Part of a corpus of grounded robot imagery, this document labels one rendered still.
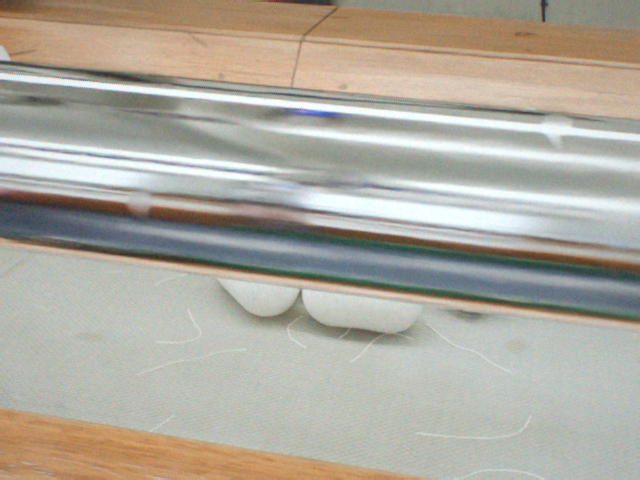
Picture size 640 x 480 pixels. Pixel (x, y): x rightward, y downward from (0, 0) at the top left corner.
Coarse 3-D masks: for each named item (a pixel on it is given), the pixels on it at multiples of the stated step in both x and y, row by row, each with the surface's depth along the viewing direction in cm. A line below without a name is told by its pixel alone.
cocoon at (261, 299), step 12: (228, 288) 26; (240, 288) 26; (252, 288) 25; (264, 288) 25; (276, 288) 25; (288, 288) 26; (240, 300) 26; (252, 300) 26; (264, 300) 26; (276, 300) 26; (288, 300) 26; (252, 312) 26; (264, 312) 26; (276, 312) 26
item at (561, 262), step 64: (0, 64) 8; (0, 128) 7; (64, 128) 7; (128, 128) 7; (192, 128) 7; (256, 128) 7; (320, 128) 7; (384, 128) 7; (448, 128) 7; (512, 128) 7; (576, 128) 7; (0, 192) 7; (64, 192) 7; (128, 192) 7; (192, 192) 7; (256, 192) 7; (320, 192) 7; (384, 192) 7; (448, 192) 6; (512, 192) 6; (576, 192) 6; (64, 256) 8; (128, 256) 7; (192, 256) 7; (256, 256) 7; (320, 256) 7; (384, 256) 7; (448, 256) 7; (512, 256) 6; (576, 256) 6; (576, 320) 7
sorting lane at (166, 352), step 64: (0, 256) 29; (0, 320) 26; (64, 320) 26; (128, 320) 26; (192, 320) 26; (256, 320) 26; (448, 320) 27; (512, 320) 27; (0, 384) 23; (64, 384) 23; (128, 384) 23; (192, 384) 23; (256, 384) 23; (320, 384) 23; (384, 384) 24; (448, 384) 24; (512, 384) 24; (576, 384) 24; (256, 448) 21; (320, 448) 21; (384, 448) 21; (448, 448) 21; (512, 448) 21; (576, 448) 21
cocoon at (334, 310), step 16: (304, 304) 26; (320, 304) 25; (336, 304) 25; (352, 304) 25; (368, 304) 25; (384, 304) 25; (400, 304) 25; (416, 304) 25; (320, 320) 26; (336, 320) 25; (352, 320) 25; (368, 320) 25; (384, 320) 25; (400, 320) 25
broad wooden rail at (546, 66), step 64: (0, 0) 54; (64, 0) 54; (128, 0) 55; (192, 0) 56; (64, 64) 49; (128, 64) 48; (192, 64) 48; (256, 64) 47; (320, 64) 47; (384, 64) 46; (448, 64) 46; (512, 64) 45; (576, 64) 45
